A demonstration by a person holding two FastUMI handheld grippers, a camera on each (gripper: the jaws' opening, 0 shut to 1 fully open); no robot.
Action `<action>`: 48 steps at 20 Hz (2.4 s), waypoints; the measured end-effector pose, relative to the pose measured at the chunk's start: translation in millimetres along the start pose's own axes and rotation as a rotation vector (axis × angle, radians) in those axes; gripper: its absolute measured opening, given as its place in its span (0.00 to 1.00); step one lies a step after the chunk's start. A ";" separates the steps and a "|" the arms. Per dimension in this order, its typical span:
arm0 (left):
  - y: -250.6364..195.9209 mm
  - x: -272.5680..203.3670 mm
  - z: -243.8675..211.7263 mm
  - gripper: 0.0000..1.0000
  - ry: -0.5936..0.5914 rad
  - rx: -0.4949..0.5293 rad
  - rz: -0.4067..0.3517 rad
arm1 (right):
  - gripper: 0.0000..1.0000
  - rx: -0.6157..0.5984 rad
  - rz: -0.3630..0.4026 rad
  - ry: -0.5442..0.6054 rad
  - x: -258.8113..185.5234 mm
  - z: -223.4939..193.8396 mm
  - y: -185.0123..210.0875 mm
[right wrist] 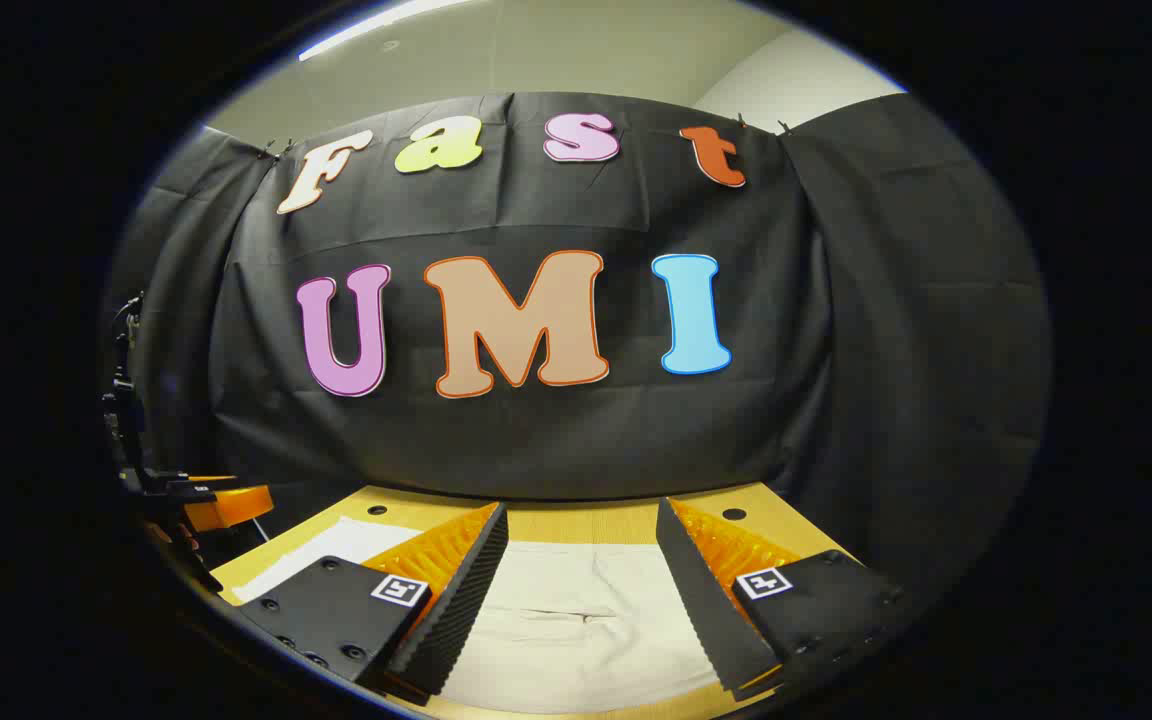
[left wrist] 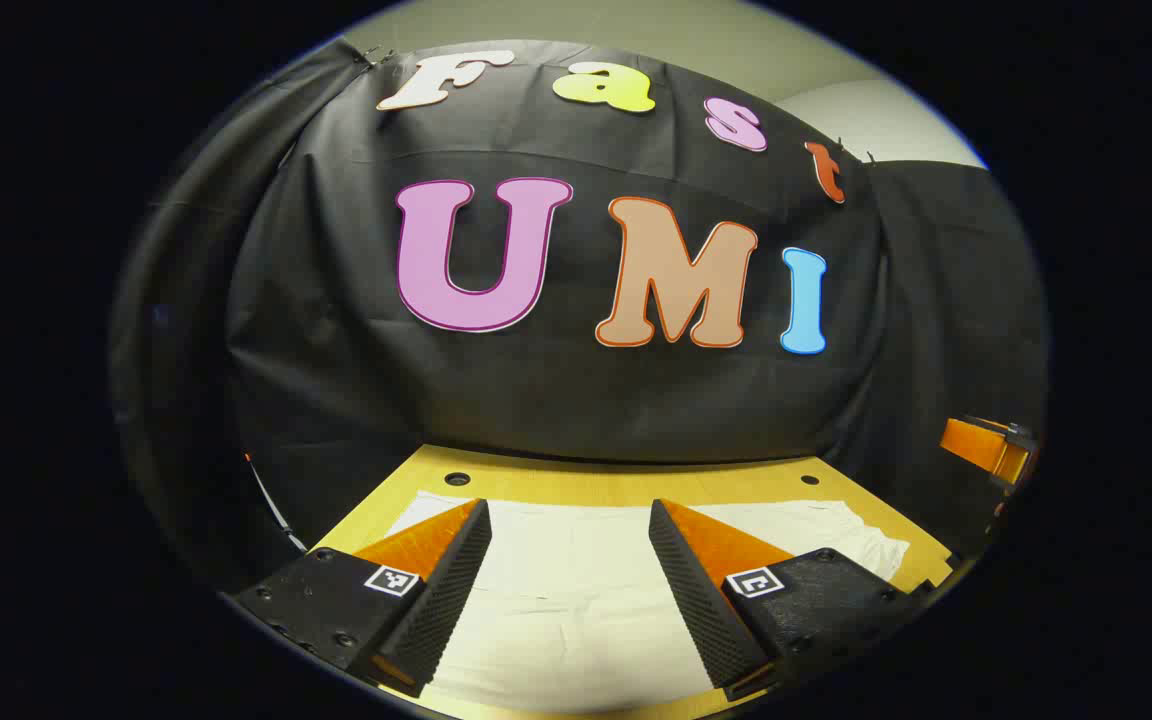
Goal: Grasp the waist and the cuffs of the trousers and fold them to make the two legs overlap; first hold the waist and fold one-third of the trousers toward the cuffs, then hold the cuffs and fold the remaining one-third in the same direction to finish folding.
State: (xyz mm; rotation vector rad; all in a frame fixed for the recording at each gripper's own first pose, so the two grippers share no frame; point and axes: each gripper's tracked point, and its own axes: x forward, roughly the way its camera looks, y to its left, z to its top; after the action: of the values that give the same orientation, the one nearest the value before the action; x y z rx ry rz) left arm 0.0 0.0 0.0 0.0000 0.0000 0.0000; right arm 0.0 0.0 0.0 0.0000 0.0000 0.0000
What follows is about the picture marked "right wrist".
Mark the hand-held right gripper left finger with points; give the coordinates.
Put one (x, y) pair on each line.
(461, 610)

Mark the cream white jeans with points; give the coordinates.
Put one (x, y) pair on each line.
(576, 620)

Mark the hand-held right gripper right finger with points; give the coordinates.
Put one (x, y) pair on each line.
(706, 610)

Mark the black backdrop cloth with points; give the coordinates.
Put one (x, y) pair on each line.
(536, 440)

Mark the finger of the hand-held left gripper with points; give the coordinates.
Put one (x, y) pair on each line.
(191, 560)
(231, 505)

